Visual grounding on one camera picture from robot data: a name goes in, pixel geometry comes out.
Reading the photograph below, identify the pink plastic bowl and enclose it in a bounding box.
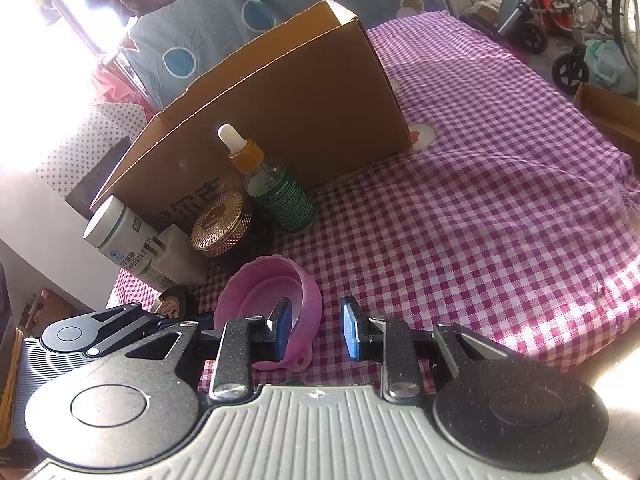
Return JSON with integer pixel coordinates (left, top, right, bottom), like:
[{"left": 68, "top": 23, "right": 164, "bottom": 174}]
[{"left": 214, "top": 255, "right": 323, "bottom": 372}]

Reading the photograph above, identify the black electrical tape roll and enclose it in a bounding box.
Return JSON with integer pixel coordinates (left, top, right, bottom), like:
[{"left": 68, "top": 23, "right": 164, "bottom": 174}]
[{"left": 153, "top": 286, "right": 198, "bottom": 320}]

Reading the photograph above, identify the white supplement bottle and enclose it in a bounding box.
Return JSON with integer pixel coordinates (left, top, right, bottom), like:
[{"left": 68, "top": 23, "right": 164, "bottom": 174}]
[{"left": 84, "top": 196, "right": 175, "bottom": 292}]

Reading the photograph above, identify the white power adapter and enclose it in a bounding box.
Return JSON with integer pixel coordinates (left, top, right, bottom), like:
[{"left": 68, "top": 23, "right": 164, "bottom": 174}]
[{"left": 152, "top": 224, "right": 208, "bottom": 288}]

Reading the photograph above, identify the gold lid dark jar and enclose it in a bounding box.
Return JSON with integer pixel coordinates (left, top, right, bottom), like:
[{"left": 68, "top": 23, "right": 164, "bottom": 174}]
[{"left": 191, "top": 191, "right": 260, "bottom": 274}]

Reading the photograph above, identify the green dropper bottle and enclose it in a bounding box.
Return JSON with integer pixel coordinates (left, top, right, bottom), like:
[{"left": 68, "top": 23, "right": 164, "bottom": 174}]
[{"left": 217, "top": 124, "right": 316, "bottom": 234}]

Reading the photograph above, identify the purple checkered tablecloth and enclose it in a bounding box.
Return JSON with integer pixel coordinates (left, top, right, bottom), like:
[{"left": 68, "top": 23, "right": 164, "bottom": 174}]
[{"left": 106, "top": 8, "right": 640, "bottom": 395}]

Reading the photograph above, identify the polka dot white cloth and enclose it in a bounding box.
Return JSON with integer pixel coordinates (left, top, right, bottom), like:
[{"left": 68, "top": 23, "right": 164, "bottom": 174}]
[{"left": 35, "top": 102, "right": 149, "bottom": 200}]

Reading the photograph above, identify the pink hanging garment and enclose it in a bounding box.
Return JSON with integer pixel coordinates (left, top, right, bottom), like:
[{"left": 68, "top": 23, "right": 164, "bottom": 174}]
[{"left": 91, "top": 67, "right": 155, "bottom": 120}]

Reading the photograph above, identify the blue patterned bedsheet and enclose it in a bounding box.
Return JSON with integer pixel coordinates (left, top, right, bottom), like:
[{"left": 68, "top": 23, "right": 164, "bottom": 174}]
[{"left": 122, "top": 0, "right": 446, "bottom": 110}]

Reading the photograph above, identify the brown cardboard box on floor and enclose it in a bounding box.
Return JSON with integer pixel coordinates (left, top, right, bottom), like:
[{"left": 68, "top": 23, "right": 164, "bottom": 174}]
[{"left": 573, "top": 82, "right": 640, "bottom": 174}]

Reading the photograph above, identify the wheelchair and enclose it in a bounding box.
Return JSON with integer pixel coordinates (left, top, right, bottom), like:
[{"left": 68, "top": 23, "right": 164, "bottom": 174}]
[{"left": 498, "top": 0, "right": 639, "bottom": 96}]

